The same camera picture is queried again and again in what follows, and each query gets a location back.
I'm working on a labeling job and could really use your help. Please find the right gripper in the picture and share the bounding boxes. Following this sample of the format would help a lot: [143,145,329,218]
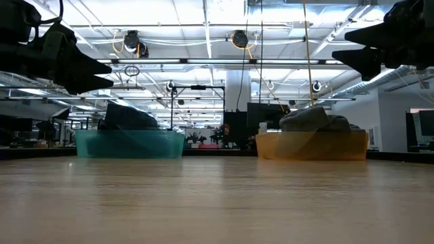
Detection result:
[332,0,434,81]

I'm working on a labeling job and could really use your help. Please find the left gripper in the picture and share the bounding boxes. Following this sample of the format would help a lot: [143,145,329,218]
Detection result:
[0,22,115,96]

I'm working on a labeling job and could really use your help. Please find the black metal rig frame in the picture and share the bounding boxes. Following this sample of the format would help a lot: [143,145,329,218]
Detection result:
[170,84,226,131]

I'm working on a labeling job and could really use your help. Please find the yellow cable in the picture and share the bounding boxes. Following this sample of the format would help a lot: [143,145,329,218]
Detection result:
[302,0,319,108]

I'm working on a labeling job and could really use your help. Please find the orange translucent plastic bin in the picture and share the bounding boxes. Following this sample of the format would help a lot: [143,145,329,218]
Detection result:
[255,131,370,161]

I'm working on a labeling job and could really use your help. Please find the black hanging cable coil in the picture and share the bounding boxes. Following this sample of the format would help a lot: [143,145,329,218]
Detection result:
[123,64,141,77]

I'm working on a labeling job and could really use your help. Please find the blue denim baseball cap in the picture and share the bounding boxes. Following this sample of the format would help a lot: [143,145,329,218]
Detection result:
[98,102,160,131]

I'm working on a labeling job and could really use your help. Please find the black cabinet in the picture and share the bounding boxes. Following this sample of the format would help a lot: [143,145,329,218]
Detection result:
[222,110,258,150]

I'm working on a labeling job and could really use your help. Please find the black monitor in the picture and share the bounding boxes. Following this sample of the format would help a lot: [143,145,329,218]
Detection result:
[246,102,292,129]
[405,110,434,146]

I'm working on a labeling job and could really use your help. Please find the teal translucent plastic bin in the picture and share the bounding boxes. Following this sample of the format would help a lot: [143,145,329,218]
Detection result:
[75,129,186,159]

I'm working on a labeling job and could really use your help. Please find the silver ventilation duct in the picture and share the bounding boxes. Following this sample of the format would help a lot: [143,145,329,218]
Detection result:
[330,66,434,99]

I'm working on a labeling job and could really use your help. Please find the black ceiling cable reel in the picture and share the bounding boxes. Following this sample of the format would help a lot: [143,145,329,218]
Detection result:
[231,29,251,49]
[122,29,150,59]

